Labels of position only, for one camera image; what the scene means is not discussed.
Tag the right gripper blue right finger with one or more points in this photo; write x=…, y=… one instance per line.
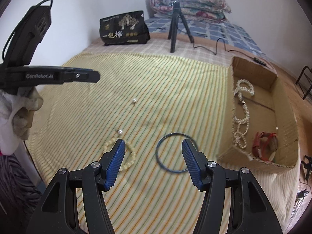
x=250, y=209

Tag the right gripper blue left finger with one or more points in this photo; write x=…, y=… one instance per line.
x=57, y=211

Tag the white gloved hand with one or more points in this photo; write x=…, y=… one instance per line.
x=17, y=113

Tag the brown cardboard box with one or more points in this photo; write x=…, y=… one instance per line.
x=270, y=112

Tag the dark blue bangle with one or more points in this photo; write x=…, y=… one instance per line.
x=172, y=159

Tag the black printed gift bag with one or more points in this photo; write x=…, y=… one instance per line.
x=123, y=29

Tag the black clothes rack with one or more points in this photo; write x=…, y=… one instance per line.
x=304, y=82

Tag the yellow striped cloth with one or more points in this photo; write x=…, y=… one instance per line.
x=78, y=122

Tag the black tripod stand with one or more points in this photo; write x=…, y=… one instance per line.
x=176, y=16

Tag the blue patterned bed sheet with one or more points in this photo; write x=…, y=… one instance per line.
x=231, y=33

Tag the folded floral quilt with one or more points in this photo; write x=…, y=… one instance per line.
x=214, y=11

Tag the power strip with cables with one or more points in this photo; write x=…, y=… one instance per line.
x=306, y=164

